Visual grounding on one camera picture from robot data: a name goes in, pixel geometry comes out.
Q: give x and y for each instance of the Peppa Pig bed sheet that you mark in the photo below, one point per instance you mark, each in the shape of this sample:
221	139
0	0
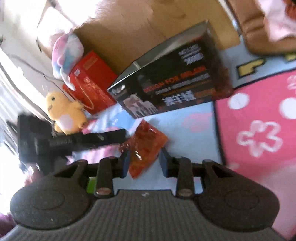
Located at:
253	132

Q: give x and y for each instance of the brown cushion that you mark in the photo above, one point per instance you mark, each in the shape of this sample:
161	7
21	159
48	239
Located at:
250	20

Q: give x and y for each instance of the wooden headboard panel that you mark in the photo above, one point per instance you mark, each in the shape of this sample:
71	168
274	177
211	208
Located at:
121	31

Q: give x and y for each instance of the black sheep wool box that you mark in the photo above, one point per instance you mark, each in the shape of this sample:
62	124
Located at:
183	71

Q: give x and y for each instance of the yellow plush chick toy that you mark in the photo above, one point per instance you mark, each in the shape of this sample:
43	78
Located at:
68	115

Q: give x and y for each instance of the red gift bag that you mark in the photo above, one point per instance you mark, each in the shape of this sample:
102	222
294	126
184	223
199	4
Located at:
91	77

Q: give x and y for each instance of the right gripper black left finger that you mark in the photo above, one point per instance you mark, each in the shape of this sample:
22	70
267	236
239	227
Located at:
108	169

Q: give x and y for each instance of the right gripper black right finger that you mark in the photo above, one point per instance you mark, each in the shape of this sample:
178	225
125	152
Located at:
181	169

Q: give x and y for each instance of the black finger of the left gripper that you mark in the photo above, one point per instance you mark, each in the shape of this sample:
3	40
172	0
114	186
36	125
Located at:
96	140

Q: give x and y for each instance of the bright green snack packet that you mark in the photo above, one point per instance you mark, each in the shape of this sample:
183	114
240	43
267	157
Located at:
91	185

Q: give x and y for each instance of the pink blue plush toy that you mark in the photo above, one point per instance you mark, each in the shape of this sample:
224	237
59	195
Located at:
67	52

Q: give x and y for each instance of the red orange snack packet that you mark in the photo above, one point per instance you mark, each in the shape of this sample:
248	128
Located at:
144	146

